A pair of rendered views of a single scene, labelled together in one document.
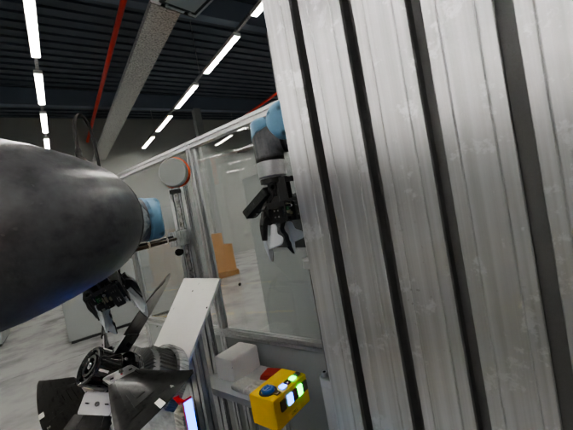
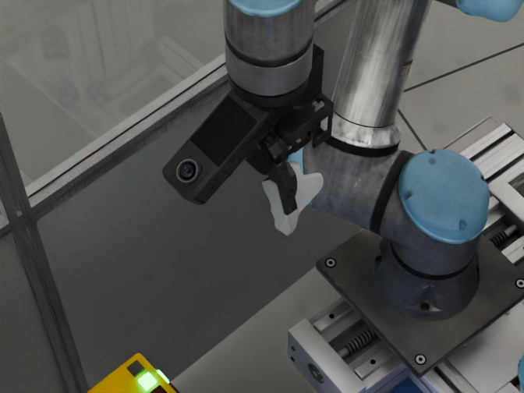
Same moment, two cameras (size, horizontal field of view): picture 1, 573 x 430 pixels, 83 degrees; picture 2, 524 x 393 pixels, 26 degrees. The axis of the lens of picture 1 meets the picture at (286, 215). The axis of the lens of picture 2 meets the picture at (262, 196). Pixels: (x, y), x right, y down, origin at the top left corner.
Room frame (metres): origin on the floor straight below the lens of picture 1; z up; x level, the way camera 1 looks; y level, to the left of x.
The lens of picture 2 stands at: (0.75, 0.65, 2.45)
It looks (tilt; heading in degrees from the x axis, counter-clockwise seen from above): 57 degrees down; 279
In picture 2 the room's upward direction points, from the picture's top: straight up
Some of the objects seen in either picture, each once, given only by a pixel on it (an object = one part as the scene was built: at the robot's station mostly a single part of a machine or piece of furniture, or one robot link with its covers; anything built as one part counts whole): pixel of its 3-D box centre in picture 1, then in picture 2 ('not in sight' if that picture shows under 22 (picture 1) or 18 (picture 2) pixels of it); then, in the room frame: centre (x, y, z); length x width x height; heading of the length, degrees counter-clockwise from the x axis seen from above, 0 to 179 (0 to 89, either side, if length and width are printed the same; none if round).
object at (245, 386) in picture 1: (248, 386); not in sight; (1.38, 0.29, 0.87); 0.15 x 0.09 x 0.02; 47
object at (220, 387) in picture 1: (244, 380); not in sight; (1.49, 0.33, 0.85); 0.36 x 0.24 x 0.03; 51
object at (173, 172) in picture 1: (175, 172); not in sight; (1.71, 0.53, 1.88); 0.17 x 0.15 x 0.16; 51
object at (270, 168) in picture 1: (272, 171); (266, 49); (0.85, 0.01, 1.70); 0.08 x 0.08 x 0.05
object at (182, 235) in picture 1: (179, 237); not in sight; (1.61, 0.54, 1.54); 0.10 x 0.07 x 0.08; 176
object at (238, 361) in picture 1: (235, 360); not in sight; (1.56, 0.37, 0.92); 0.17 x 0.16 x 0.11; 141
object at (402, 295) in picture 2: not in sight; (429, 256); (0.65, -0.17, 1.09); 0.15 x 0.15 x 0.10
